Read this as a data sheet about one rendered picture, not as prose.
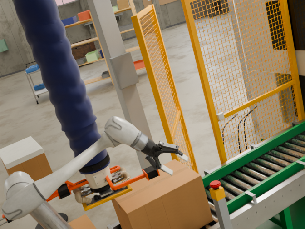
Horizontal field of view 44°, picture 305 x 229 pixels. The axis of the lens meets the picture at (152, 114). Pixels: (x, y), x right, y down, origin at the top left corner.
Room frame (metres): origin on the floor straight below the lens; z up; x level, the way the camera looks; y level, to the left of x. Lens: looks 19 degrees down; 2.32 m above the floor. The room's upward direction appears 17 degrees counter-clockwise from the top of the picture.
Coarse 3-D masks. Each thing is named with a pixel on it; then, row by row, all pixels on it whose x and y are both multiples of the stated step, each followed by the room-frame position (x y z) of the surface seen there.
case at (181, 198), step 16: (176, 160) 2.76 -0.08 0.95; (160, 176) 2.58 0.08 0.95; (176, 176) 2.51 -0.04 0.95; (192, 176) 2.44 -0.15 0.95; (128, 192) 2.48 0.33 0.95; (144, 192) 2.42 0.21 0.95; (160, 192) 2.35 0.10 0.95; (176, 192) 2.34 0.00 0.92; (192, 192) 2.39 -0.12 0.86; (128, 208) 2.27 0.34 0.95; (144, 208) 2.26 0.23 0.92; (160, 208) 2.29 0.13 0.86; (176, 208) 2.33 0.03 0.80; (192, 208) 2.37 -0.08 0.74; (208, 208) 2.42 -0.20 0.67; (128, 224) 2.28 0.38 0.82; (144, 224) 2.24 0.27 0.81; (160, 224) 2.28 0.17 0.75; (176, 224) 2.32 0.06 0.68; (192, 224) 2.36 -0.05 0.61
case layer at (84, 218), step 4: (84, 216) 3.02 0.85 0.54; (76, 220) 3.00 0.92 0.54; (80, 220) 2.98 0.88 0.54; (84, 220) 2.96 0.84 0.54; (88, 220) 2.94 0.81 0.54; (72, 224) 2.95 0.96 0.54; (76, 224) 2.93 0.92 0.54; (80, 224) 2.91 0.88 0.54; (84, 224) 2.89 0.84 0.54; (88, 224) 2.88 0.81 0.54; (92, 224) 2.86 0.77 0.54; (76, 228) 2.87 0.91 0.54; (80, 228) 2.86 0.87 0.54; (84, 228) 2.84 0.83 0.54; (88, 228) 2.82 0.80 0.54; (92, 228) 2.80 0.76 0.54
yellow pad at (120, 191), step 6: (126, 186) 2.30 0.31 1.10; (114, 192) 2.27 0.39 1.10; (120, 192) 2.26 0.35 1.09; (126, 192) 2.26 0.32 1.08; (96, 198) 2.24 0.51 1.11; (102, 198) 2.24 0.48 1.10; (108, 198) 2.23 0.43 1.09; (114, 198) 2.24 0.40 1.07; (84, 204) 2.24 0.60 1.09; (90, 204) 2.21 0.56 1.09; (96, 204) 2.20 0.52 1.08; (84, 210) 2.19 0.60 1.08
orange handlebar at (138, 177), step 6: (114, 168) 2.41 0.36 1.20; (144, 174) 2.17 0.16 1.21; (84, 180) 2.35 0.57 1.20; (108, 180) 2.23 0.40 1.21; (132, 180) 2.15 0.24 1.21; (78, 186) 2.30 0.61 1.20; (114, 186) 2.13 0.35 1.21; (120, 186) 2.13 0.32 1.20; (54, 192) 2.30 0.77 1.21; (48, 198) 2.25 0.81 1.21
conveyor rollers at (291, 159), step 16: (288, 144) 3.22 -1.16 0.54; (304, 144) 3.14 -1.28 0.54; (256, 160) 3.11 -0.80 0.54; (272, 160) 3.05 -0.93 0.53; (288, 160) 2.99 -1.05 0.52; (224, 176) 3.00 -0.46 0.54; (240, 176) 2.93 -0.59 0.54; (256, 176) 2.86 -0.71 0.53; (208, 192) 2.81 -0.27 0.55; (240, 192) 2.68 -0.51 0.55; (208, 224) 2.40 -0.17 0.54
